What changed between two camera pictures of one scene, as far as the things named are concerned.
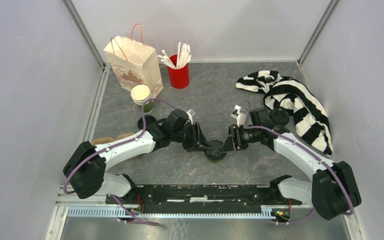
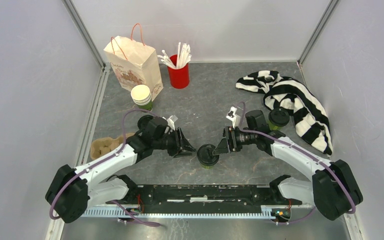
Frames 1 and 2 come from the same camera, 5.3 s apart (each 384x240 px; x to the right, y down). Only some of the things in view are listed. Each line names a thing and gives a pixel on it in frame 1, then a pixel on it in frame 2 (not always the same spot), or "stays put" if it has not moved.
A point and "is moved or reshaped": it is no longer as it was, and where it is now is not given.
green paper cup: x=214 y=163 → x=207 y=167
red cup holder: x=179 y=77 stays put
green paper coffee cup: x=279 y=117 stays put
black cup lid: x=213 y=154 is moved or reshaped
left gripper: x=198 y=141 → x=182 y=146
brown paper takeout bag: x=134 y=66 stays put
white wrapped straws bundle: x=184 y=56 stays put
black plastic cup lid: x=279 y=116 stays put
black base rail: x=202 y=199 stays put
